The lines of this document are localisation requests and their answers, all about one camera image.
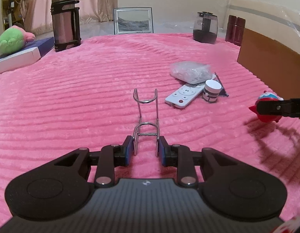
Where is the brown cardboard box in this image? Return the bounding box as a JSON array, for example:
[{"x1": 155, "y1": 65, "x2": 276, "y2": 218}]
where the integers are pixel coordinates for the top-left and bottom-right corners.
[{"x1": 237, "y1": 27, "x2": 300, "y2": 124}]

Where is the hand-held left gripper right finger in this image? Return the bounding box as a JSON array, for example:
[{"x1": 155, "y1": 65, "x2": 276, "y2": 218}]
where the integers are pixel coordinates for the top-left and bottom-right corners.
[{"x1": 158, "y1": 136, "x2": 240, "y2": 187}]

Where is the dark glass jar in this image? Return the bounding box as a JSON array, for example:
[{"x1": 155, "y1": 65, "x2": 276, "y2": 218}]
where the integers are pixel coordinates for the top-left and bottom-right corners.
[{"x1": 193, "y1": 11, "x2": 218, "y2": 44}]

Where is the white blue flat box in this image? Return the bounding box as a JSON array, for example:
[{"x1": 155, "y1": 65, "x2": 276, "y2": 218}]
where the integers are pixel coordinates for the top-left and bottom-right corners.
[{"x1": 0, "y1": 37, "x2": 55, "y2": 75}]

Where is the framed landscape picture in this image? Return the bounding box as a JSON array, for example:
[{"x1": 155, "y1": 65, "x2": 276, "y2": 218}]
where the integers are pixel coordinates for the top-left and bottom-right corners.
[{"x1": 114, "y1": 7, "x2": 154, "y2": 35}]

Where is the steel thermos flask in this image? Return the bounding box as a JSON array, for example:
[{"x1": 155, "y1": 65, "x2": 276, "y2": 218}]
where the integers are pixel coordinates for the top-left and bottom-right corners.
[{"x1": 50, "y1": 0, "x2": 82, "y2": 52}]

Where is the clear plastic bag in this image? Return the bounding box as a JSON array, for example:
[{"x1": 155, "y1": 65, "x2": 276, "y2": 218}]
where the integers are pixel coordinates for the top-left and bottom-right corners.
[{"x1": 170, "y1": 61, "x2": 213, "y2": 83}]

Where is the clear plastic sheet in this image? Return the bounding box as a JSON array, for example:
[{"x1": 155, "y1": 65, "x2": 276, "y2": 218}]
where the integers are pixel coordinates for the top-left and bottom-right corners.
[{"x1": 224, "y1": 0, "x2": 300, "y2": 54}]

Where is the white remote control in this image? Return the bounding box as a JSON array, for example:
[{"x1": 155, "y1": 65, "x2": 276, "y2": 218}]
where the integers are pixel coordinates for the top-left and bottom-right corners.
[{"x1": 165, "y1": 83, "x2": 206, "y2": 108}]

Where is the green pink plush toy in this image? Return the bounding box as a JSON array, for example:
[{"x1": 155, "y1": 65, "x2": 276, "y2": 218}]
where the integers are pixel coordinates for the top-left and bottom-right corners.
[{"x1": 0, "y1": 25, "x2": 36, "y2": 54}]

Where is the red toy figure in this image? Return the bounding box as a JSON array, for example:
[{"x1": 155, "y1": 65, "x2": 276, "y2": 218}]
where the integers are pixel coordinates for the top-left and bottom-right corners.
[{"x1": 249, "y1": 91, "x2": 284, "y2": 124}]

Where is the metal wire rack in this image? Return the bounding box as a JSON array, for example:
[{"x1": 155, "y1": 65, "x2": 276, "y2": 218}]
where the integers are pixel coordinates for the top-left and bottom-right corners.
[{"x1": 132, "y1": 89, "x2": 161, "y2": 156}]

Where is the pink fluffy blanket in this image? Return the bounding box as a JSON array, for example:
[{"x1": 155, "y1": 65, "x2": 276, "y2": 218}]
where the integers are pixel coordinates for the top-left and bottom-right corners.
[{"x1": 0, "y1": 33, "x2": 300, "y2": 226}]

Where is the bookshelf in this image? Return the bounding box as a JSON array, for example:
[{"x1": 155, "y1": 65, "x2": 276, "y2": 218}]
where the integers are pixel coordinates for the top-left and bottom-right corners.
[{"x1": 1, "y1": 0, "x2": 24, "y2": 30}]

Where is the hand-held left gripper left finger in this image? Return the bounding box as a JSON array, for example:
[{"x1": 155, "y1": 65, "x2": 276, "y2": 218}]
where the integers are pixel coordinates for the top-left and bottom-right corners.
[{"x1": 54, "y1": 136, "x2": 134, "y2": 187}]

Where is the pink curtain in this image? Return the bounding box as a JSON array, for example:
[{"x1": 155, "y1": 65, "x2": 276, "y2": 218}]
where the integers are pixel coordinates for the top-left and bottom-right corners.
[{"x1": 19, "y1": 0, "x2": 118, "y2": 33}]

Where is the small striped cylinder toy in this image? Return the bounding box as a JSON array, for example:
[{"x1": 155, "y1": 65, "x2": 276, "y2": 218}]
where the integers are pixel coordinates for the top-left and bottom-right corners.
[{"x1": 202, "y1": 80, "x2": 221, "y2": 103}]

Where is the maroon canister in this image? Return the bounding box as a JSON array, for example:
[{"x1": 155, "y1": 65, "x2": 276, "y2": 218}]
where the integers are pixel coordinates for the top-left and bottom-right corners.
[{"x1": 225, "y1": 15, "x2": 245, "y2": 46}]

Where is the blue binder clip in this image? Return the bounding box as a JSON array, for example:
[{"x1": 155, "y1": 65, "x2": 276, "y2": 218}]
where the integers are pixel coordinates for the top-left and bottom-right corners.
[{"x1": 213, "y1": 71, "x2": 230, "y2": 98}]

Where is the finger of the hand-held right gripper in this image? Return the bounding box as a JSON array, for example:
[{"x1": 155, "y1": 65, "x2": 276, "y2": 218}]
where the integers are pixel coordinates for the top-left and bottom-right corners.
[{"x1": 257, "y1": 97, "x2": 300, "y2": 117}]

